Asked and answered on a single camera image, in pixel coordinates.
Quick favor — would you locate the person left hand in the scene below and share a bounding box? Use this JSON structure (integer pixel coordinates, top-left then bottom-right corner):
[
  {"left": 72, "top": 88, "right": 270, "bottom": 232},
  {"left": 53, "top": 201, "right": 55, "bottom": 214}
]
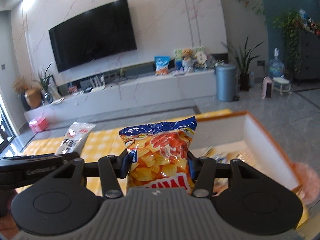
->
[{"left": 0, "top": 190, "right": 19, "bottom": 239}]

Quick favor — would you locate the white wifi router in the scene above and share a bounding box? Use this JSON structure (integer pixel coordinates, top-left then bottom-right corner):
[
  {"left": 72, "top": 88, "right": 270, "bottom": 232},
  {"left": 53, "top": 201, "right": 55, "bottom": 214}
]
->
[{"left": 89, "top": 76, "right": 105, "bottom": 92}]

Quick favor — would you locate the orange blue chips bag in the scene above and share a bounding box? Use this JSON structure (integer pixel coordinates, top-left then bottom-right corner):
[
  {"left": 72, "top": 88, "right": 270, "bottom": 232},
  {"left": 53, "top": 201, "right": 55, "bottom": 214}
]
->
[{"left": 119, "top": 116, "right": 197, "bottom": 193}]

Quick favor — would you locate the pink storage box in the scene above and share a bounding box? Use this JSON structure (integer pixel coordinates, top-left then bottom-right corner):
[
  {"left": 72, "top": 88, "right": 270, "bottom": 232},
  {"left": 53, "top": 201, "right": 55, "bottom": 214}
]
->
[{"left": 28, "top": 116, "right": 49, "bottom": 133}]

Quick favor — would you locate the grey blue trash bin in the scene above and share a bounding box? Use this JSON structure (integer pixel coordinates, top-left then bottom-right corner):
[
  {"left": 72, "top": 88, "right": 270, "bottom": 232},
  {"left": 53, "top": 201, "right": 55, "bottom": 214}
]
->
[{"left": 215, "top": 64, "right": 236, "bottom": 102}]

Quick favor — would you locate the blue snack bag on console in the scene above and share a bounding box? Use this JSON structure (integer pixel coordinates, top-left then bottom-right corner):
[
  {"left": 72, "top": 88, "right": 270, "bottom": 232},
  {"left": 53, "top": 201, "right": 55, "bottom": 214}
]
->
[{"left": 155, "top": 56, "right": 170, "bottom": 75}]

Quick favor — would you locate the black wall television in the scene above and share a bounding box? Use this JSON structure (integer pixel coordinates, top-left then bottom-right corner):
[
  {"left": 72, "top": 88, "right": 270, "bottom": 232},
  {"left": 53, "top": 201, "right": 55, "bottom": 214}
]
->
[{"left": 49, "top": 0, "right": 137, "bottom": 72}]

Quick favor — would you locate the white gluten stick packet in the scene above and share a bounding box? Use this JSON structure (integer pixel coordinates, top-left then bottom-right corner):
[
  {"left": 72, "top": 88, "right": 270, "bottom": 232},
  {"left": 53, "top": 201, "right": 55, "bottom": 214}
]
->
[{"left": 55, "top": 122, "right": 96, "bottom": 155}]

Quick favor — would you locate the potted plant by bin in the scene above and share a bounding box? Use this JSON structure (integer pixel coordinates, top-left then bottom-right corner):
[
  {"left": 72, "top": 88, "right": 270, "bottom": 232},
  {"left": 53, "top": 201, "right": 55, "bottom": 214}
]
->
[{"left": 221, "top": 36, "right": 264, "bottom": 92}]

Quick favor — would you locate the pink small heater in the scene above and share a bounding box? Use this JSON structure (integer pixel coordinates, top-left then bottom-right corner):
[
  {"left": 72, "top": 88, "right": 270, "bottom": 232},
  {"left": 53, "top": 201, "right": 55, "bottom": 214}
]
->
[{"left": 261, "top": 76, "right": 273, "bottom": 99}]

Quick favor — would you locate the white small stool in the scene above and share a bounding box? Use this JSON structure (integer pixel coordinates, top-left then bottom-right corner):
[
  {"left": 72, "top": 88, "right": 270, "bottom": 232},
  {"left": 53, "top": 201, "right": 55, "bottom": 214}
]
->
[{"left": 272, "top": 77, "right": 291, "bottom": 96}]

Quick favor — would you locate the blue water jug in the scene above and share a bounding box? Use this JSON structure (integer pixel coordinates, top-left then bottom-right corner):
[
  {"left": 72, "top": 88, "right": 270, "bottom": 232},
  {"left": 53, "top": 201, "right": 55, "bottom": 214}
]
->
[{"left": 268, "top": 48, "right": 285, "bottom": 78}]

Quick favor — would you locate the orange cardboard box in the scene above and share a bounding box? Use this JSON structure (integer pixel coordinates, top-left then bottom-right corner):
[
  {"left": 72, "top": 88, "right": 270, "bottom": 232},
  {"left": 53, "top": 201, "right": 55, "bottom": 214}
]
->
[{"left": 192, "top": 110, "right": 311, "bottom": 228}]

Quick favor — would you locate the bronze round vase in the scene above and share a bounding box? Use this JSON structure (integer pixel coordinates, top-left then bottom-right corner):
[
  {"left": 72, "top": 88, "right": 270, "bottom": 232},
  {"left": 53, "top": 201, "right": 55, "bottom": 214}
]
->
[{"left": 24, "top": 88, "right": 42, "bottom": 109}]

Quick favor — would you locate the hanging green vine plant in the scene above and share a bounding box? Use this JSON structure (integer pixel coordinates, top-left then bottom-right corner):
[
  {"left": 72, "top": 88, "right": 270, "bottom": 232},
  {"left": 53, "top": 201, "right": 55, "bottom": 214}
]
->
[{"left": 273, "top": 10, "right": 302, "bottom": 73}]

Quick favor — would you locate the white marble tv console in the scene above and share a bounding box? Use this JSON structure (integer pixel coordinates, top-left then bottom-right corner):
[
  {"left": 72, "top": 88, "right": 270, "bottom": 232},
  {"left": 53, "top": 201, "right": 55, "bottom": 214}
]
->
[{"left": 24, "top": 70, "right": 216, "bottom": 124}]

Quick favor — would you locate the yellow checkered tablecloth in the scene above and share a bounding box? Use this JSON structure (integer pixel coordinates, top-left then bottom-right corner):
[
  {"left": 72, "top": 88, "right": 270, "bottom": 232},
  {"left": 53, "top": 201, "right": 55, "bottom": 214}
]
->
[{"left": 22, "top": 109, "right": 232, "bottom": 196}]

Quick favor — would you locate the green plant glass vase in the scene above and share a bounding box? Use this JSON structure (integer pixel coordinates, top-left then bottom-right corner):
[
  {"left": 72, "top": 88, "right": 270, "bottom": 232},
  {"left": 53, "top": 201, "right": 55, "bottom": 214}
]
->
[{"left": 33, "top": 62, "right": 54, "bottom": 104}]

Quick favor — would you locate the brown teddy bear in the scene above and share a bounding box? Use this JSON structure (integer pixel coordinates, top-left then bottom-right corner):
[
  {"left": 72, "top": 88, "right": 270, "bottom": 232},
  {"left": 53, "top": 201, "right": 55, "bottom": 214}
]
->
[{"left": 182, "top": 48, "right": 194, "bottom": 73}]

